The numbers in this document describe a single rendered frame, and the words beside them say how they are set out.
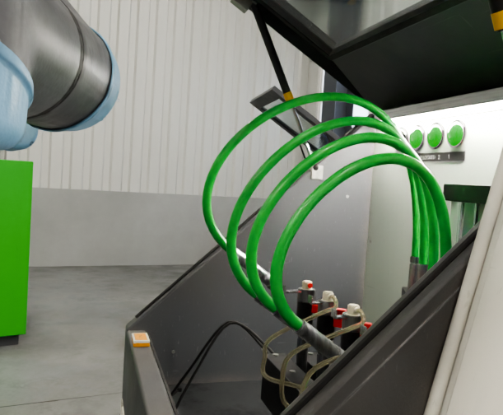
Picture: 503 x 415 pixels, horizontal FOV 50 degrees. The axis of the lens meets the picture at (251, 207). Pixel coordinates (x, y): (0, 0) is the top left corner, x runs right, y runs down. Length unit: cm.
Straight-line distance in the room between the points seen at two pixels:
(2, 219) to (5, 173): 31
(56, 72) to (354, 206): 103
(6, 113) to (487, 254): 46
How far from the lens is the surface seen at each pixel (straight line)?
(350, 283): 128
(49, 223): 725
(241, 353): 122
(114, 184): 736
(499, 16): 65
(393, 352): 56
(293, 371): 87
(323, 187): 61
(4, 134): 23
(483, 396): 54
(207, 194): 81
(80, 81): 32
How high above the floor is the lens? 127
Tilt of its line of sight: 3 degrees down
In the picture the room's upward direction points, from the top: 4 degrees clockwise
